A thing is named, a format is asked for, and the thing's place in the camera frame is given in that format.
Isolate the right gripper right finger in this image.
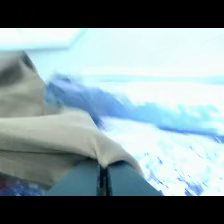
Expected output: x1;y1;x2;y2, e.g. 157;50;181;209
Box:
106;160;164;197

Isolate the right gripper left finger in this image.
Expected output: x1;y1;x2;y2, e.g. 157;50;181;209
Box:
46;158;101;197

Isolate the beige garment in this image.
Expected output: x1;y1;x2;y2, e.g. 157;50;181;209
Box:
0;50;145;188

